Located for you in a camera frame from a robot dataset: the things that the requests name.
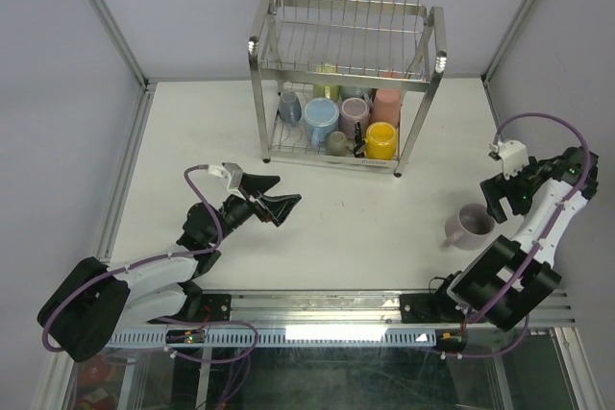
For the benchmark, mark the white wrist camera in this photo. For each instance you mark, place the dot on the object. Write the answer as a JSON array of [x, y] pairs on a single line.
[[229, 173], [513, 156]]

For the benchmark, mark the light blue ribbed mug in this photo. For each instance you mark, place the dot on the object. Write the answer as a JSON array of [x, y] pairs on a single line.
[[320, 118]]

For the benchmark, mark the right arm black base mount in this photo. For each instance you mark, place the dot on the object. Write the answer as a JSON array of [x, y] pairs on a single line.
[[435, 306]]

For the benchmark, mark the yellow enamel mug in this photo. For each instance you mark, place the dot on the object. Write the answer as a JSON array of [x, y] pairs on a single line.
[[379, 142]]

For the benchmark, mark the slotted grey cable duct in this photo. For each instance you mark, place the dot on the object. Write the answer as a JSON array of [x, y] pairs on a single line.
[[293, 336]]

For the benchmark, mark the stainless steel dish rack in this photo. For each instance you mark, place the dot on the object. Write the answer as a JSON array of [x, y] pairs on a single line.
[[288, 39]]

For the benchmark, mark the small grey-green cup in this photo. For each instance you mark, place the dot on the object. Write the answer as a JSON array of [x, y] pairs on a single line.
[[338, 144]]

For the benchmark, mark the dark speckled grey mug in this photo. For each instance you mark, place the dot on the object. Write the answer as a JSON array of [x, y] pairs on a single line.
[[350, 91]]

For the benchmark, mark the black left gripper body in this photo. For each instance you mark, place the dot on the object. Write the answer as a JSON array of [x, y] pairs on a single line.
[[235, 210]]

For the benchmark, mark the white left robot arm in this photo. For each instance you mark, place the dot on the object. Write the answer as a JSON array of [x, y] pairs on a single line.
[[96, 300]]

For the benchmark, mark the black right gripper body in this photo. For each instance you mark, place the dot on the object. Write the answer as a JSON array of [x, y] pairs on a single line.
[[518, 191]]

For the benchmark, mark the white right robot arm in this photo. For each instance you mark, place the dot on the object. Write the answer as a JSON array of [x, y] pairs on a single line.
[[513, 275]]

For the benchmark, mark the tall pink cup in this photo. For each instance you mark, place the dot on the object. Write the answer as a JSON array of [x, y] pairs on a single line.
[[387, 107]]

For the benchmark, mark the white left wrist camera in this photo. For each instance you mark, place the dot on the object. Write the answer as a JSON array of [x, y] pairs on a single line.
[[229, 173]]

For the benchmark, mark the aluminium mounting rail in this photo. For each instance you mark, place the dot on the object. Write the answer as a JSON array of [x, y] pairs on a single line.
[[276, 307]]

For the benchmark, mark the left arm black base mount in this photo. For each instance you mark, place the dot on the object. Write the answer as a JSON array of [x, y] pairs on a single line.
[[199, 307]]

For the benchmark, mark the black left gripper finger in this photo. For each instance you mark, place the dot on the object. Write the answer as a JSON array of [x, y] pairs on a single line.
[[254, 185], [276, 209]]

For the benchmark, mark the lilac mug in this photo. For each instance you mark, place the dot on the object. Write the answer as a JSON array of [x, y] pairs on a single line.
[[354, 111], [468, 228]]

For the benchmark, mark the pale yellow-green mug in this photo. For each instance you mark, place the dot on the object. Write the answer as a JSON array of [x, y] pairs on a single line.
[[330, 91]]

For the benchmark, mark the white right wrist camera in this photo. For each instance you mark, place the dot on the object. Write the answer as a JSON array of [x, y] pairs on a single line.
[[513, 156]]

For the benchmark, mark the pink mug with handle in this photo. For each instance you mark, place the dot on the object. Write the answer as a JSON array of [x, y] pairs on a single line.
[[389, 74]]

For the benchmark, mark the blue-grey speckled jug mug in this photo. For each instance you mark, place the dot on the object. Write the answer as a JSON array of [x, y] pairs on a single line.
[[289, 108]]

